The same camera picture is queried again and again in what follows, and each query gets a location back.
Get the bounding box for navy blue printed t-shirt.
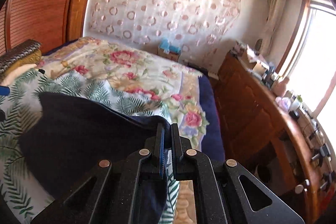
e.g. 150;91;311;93
19;92;170;223

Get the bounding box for navy blue blanket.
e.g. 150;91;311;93
198;75;225;162

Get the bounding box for floral quilt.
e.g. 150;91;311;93
36;36;211;224

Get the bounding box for long wooden sideboard cabinet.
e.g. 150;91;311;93
215;52;335;223

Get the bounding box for box with blue bag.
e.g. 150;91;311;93
157;38;182;62

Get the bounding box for palm-leaf print bedsheet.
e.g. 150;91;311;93
1;69;170;223

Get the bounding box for pink bottle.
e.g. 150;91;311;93
272;77;289;97

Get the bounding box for open cardboard box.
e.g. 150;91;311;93
240;47;269;76

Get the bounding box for circle-patterned sheer curtain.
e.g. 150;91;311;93
85;0;241;69

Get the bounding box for white tied window curtain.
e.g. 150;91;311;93
261;0;286;57

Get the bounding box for window with wooden frame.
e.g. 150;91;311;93
280;0;335;131

